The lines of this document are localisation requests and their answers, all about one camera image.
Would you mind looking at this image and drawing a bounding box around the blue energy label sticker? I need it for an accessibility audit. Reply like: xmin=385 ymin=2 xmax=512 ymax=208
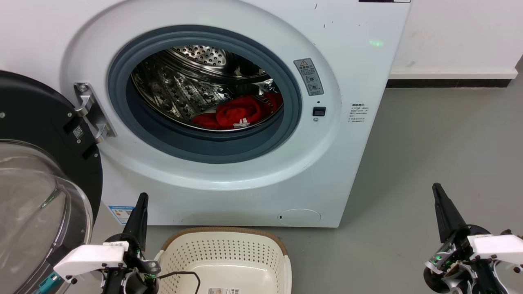
xmin=108 ymin=205 xmax=135 ymax=225

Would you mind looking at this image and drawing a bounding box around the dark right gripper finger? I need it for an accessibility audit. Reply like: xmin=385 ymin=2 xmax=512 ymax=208
xmin=432 ymin=183 xmax=469 ymax=244

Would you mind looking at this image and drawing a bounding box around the white front-load washing machine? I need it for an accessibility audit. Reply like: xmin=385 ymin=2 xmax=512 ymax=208
xmin=0 ymin=0 xmax=412 ymax=228

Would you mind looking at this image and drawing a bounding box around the silver metal door hinge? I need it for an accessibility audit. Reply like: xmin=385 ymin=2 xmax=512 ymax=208
xmin=74 ymin=82 xmax=117 ymax=143

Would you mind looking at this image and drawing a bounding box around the red and white garment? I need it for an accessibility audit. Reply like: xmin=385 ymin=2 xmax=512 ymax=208
xmin=191 ymin=92 xmax=284 ymax=130

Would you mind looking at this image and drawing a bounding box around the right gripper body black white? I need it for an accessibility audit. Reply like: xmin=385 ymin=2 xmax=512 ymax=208
xmin=423 ymin=225 xmax=523 ymax=294

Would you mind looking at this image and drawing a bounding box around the grey warning label sticker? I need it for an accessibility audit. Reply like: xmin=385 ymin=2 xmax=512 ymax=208
xmin=293 ymin=58 xmax=324 ymax=97

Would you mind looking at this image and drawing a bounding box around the cream plastic laundry basket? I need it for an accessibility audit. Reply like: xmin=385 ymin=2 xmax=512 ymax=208
xmin=154 ymin=227 xmax=292 ymax=294

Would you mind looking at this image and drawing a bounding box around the stainless steel washing machine drum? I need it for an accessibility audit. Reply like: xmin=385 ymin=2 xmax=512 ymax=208
xmin=131 ymin=45 xmax=284 ymax=132

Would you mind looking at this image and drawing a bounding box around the white and black baseboard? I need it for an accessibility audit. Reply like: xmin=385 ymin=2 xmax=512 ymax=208
xmin=386 ymin=67 xmax=519 ymax=89

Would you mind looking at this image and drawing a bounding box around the grey rubber door gasket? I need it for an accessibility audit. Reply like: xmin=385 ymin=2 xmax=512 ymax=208
xmin=107 ymin=24 xmax=303 ymax=165

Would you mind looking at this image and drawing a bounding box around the black washer door with glass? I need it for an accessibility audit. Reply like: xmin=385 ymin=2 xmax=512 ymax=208
xmin=0 ymin=70 xmax=103 ymax=294

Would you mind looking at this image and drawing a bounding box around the round white filter cover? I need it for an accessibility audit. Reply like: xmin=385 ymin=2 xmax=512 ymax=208
xmin=278 ymin=209 xmax=322 ymax=226

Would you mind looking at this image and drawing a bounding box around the teal cable connector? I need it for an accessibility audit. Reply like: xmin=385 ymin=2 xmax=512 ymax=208
xmin=38 ymin=274 xmax=60 ymax=294

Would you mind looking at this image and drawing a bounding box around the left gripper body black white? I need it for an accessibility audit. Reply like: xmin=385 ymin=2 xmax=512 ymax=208
xmin=53 ymin=234 xmax=162 ymax=294

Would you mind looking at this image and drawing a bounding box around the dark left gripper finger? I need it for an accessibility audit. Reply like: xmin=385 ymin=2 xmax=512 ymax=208
xmin=122 ymin=193 xmax=149 ymax=251

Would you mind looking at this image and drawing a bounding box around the small printed text sticker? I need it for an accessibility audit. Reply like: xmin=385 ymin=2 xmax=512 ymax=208
xmin=348 ymin=103 xmax=369 ymax=125

